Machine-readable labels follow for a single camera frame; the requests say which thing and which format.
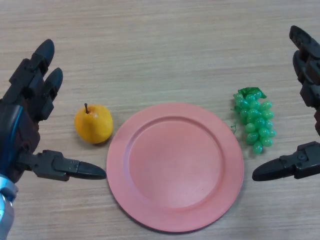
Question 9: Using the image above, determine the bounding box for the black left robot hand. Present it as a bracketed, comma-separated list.
[0, 38, 108, 185]

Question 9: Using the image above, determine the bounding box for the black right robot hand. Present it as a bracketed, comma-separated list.
[251, 24, 320, 182]

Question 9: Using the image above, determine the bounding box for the yellow pear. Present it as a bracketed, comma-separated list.
[74, 102, 114, 145]

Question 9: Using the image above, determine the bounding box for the pink round plate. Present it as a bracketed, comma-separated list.
[106, 102, 245, 234]

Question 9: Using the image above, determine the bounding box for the green grape bunch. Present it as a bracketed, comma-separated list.
[229, 86, 277, 155]

